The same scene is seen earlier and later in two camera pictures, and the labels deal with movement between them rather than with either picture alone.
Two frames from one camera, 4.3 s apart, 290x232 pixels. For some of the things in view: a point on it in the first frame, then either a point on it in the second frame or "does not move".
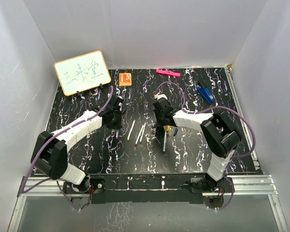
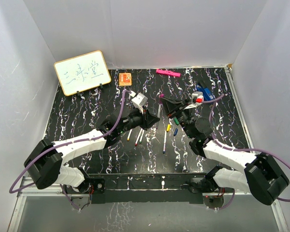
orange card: x=124 y=79 does not move
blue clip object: x=206 y=94 does not move
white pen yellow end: x=128 y=137 does not move
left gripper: x=118 y=125 -> x=147 y=119
